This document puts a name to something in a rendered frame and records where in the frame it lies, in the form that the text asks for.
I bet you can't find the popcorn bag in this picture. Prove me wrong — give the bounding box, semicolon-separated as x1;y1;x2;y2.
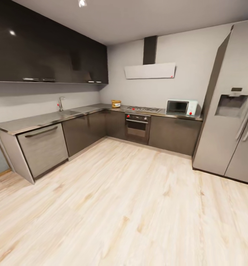
111;100;121;108

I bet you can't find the microwave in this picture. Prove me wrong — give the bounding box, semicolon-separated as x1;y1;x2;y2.
166;98;197;116

